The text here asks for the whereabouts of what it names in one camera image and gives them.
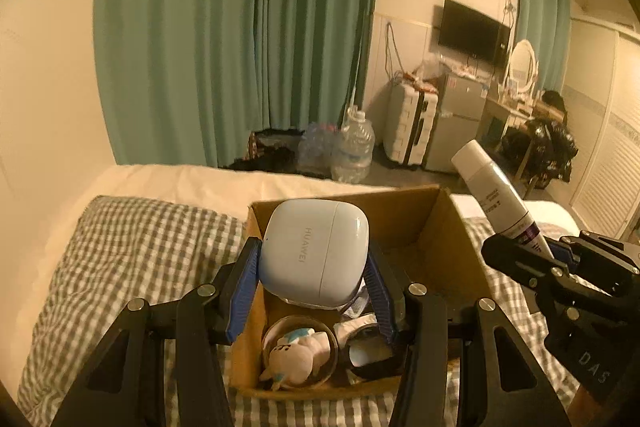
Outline white tape roll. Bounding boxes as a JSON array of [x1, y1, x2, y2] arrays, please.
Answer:
[[259, 315, 340, 391]]

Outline large clear water bottle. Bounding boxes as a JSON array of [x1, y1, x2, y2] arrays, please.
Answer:
[[331, 106, 375, 184]]

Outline brown cardboard box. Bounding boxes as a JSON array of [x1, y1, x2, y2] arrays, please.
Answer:
[[230, 186, 491, 400]]

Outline grey checkered bed cover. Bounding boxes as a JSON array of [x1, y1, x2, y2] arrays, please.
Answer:
[[17, 196, 578, 426]]

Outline white louvered wardrobe doors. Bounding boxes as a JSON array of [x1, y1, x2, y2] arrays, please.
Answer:
[[547, 16, 639, 239]]

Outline white earbuds case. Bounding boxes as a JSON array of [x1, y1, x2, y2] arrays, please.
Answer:
[[258, 199, 370, 310]]

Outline green curtain right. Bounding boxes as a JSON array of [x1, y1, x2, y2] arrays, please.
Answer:
[[515, 0, 570, 92]]

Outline clear plastic bag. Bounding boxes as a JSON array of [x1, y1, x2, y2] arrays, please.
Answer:
[[296, 122, 338, 178]]

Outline white dressing table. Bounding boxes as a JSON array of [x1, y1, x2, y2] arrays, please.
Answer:
[[479, 93, 566, 186]]

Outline black wall television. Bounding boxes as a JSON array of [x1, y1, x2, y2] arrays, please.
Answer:
[[438, 0, 511, 68]]

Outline white plush toy figure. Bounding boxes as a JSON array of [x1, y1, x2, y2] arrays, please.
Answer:
[[259, 329, 331, 390]]

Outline white spray bottle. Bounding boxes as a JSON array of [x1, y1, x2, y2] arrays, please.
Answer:
[[451, 140, 552, 259]]

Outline silver mini fridge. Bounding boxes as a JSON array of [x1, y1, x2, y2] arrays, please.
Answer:
[[423, 74, 487, 172]]

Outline oval white vanity mirror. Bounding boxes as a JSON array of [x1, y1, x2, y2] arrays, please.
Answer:
[[504, 39, 538, 95]]

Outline white suitcase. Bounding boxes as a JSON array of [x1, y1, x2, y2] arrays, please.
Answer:
[[383, 81, 438, 167]]

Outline black bags pile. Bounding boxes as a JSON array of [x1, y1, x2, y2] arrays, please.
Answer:
[[499, 90, 578, 190]]

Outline green curtain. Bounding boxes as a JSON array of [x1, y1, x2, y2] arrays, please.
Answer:
[[93, 0, 375, 167], [515, 0, 570, 92]]

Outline green curtain left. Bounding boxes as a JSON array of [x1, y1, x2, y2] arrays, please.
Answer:
[[93, 0, 375, 167]]

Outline black basket by curtain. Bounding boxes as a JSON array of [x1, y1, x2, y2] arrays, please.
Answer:
[[226, 129, 326, 179]]

